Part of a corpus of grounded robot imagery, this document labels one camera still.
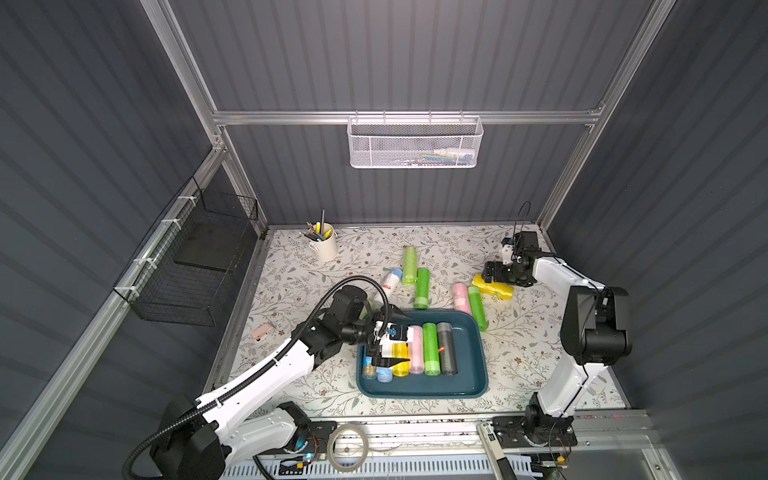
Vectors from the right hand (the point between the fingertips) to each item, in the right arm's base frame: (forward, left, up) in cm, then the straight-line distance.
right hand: (502, 275), depth 98 cm
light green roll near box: (-27, +42, +24) cm, 56 cm away
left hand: (-28, +32, +13) cm, 44 cm away
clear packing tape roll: (-45, +44, -2) cm, 63 cm away
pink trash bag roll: (-25, +29, -3) cm, 39 cm away
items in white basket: (+26, +21, +28) cm, 43 cm away
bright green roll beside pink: (-10, +9, -4) cm, 14 cm away
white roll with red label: (-2, +37, -3) cm, 37 cm away
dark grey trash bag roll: (-24, +20, -3) cm, 32 cm away
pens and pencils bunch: (+16, +64, +4) cm, 66 cm away
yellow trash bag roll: (-25, +34, -3) cm, 42 cm away
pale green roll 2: (+7, +30, -3) cm, 31 cm away
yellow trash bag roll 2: (-4, +1, -3) cm, 5 cm away
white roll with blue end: (-32, +38, -3) cm, 50 cm away
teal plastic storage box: (-32, +15, -4) cm, 36 cm away
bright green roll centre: (-5, +26, -4) cm, 27 cm away
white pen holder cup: (+11, +60, 0) cm, 61 cm away
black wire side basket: (-15, +87, +22) cm, 91 cm away
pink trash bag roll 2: (-7, +14, -4) cm, 16 cm away
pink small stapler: (-20, +76, -3) cm, 79 cm away
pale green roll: (-25, +25, -3) cm, 36 cm away
